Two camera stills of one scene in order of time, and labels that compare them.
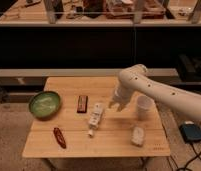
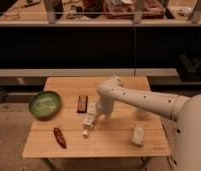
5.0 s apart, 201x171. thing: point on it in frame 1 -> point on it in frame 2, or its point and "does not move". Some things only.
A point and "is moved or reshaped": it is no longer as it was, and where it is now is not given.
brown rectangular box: (82, 104) does not move
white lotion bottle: (95, 118) is moved or reshaped
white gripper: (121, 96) -> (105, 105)
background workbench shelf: (112, 12) does not move
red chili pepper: (59, 137) does not move
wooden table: (74, 119) does not move
